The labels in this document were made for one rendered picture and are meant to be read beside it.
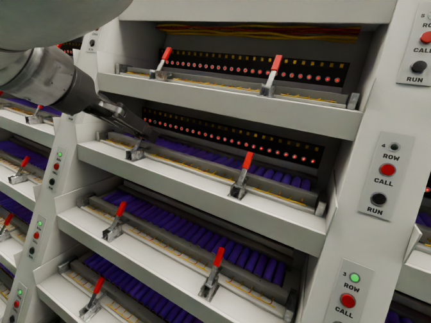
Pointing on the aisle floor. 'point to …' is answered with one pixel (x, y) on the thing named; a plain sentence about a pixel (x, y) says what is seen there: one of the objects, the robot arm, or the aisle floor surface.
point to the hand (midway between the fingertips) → (142, 131)
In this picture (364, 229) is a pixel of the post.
